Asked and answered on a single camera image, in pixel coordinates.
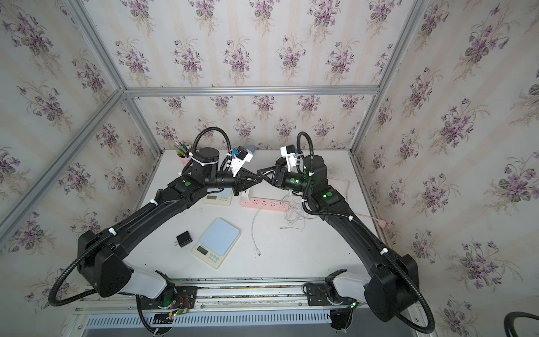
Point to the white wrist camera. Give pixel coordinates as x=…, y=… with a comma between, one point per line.
x=240, y=156
x=290, y=154

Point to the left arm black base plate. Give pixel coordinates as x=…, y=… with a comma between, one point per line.
x=182, y=299

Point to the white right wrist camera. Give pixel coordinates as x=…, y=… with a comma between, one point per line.
x=290, y=154

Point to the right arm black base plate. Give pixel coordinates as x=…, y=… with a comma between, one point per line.
x=319, y=294

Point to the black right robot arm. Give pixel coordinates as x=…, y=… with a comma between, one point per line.
x=393, y=290

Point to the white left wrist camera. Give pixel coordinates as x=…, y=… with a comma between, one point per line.
x=240, y=156

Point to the pink power strip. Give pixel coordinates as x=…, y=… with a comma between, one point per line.
x=265, y=204

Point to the blue fabric glasses case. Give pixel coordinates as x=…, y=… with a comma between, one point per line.
x=251, y=148

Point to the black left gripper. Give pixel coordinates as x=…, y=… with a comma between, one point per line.
x=243, y=177

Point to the black power adapter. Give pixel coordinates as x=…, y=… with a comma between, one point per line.
x=184, y=239

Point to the white charger plug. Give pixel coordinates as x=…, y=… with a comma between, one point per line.
x=245, y=196

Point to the aluminium mounting rail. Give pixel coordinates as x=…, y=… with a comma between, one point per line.
x=265, y=293

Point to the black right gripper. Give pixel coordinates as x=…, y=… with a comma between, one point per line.
x=281, y=177

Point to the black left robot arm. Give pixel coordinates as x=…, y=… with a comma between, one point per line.
x=101, y=256

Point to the blue cream kitchen scale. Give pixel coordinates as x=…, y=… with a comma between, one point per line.
x=216, y=243

